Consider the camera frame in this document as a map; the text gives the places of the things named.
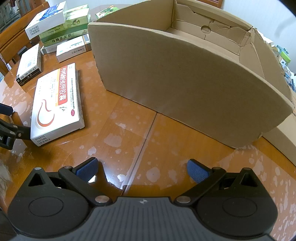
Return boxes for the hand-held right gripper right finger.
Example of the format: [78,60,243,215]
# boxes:
[174,159,259,207]

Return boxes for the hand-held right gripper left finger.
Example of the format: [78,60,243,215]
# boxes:
[28,157,113,207]

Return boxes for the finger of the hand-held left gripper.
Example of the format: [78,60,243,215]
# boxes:
[0,119,31,141]
[0,103,12,116]

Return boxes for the white box with red curve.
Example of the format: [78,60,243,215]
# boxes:
[30,62,85,147]

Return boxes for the long white box black edge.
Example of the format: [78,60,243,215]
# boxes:
[16,43,43,87]

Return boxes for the cardboard box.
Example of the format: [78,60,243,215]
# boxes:
[87,0,295,149]

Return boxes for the dark green box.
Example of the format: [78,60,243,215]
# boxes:
[38,17,90,47]

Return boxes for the light green picture box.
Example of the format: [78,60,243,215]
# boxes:
[65,5,91,24]

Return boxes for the green cartoon print box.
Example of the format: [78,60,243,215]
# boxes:
[95,6,121,19]

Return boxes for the wooden desktop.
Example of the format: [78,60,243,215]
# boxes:
[0,8,296,241]

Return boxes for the wooden chair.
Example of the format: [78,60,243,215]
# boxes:
[0,1,51,76]

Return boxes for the white box with green text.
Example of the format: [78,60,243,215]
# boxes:
[56,38,88,63]

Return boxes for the white box with blue graphic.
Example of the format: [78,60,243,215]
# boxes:
[25,1,68,40]

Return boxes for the metal bead chain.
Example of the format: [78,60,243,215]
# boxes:
[0,53,12,71]

